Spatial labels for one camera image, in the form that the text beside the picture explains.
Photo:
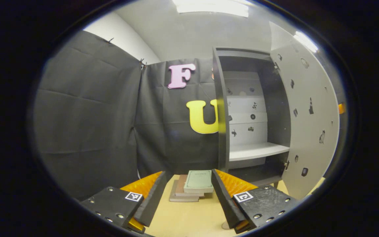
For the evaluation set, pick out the grey book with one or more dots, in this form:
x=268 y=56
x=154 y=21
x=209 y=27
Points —
x=176 y=198

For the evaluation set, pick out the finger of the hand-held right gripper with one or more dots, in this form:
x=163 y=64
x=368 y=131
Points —
x=341 y=108

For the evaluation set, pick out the dark grey cabinet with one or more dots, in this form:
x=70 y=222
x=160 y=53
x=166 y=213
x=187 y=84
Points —
x=223 y=131

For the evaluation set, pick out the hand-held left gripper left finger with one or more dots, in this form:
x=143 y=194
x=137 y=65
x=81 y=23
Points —
x=151 y=200

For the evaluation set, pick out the black backdrop cloth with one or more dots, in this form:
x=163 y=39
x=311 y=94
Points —
x=90 y=125

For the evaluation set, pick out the large ceiling light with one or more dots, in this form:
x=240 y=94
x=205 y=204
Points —
x=212 y=8

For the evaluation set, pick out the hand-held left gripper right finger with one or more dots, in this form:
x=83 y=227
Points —
x=224 y=200

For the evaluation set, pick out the green book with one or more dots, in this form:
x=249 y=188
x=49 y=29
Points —
x=198 y=180

